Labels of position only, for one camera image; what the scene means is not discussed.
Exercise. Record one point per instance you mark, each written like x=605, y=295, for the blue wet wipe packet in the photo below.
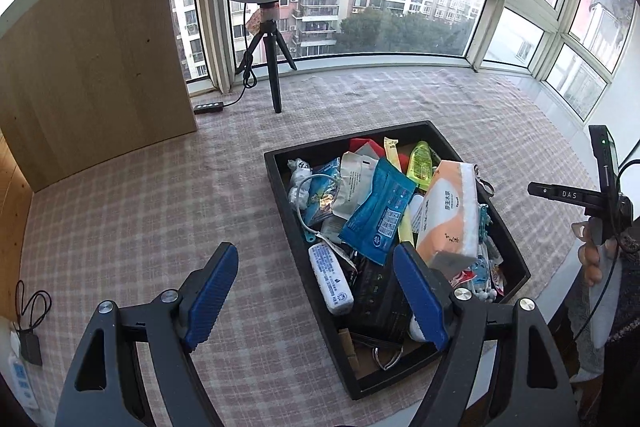
x=380, y=212

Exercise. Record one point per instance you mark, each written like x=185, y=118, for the lime green tube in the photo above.
x=420, y=164

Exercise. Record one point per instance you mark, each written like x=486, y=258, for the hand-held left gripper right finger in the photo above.
x=420, y=302

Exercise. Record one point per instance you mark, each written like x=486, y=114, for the person's right hand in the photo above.
x=595, y=264

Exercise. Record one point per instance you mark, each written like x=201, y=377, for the cotton swab packet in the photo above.
x=480, y=292

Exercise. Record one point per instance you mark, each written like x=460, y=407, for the wooden clothespin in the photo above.
x=348, y=347

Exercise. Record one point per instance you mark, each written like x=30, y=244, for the white crumpled packet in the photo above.
x=300, y=172

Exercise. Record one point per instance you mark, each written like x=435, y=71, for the orange white tissue pack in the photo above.
x=447, y=217

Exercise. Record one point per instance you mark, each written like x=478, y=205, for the black flat box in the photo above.
x=380, y=302

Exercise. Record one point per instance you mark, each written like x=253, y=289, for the small blue white packet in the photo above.
x=322, y=187

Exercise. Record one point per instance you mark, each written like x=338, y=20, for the white tube blue print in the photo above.
x=330, y=279

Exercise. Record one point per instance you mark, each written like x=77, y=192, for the wooden side panel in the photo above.
x=12, y=232

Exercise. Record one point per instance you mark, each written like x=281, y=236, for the light wooden board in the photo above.
x=100, y=72

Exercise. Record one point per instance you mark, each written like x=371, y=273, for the white paper pouch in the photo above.
x=355, y=177

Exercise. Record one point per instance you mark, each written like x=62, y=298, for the red packet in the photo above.
x=357, y=144

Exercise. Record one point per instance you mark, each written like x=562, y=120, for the black tripod stand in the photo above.
x=275, y=82

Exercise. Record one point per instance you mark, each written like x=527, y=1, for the yellow green packet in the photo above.
x=406, y=227

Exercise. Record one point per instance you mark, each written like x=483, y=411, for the black inline remote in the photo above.
x=207, y=108

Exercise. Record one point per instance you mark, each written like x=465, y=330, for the person's right forearm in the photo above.
x=625, y=297

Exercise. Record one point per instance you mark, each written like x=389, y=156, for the black rectangular tray container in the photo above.
x=380, y=381

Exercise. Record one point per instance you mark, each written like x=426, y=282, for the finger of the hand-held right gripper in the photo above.
x=565, y=195

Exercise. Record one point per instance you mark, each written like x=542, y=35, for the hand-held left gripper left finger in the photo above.
x=210, y=302

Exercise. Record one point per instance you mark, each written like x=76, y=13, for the teal plastic pegs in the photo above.
x=484, y=222

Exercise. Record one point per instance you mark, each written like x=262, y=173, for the yellow long packet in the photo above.
x=392, y=154

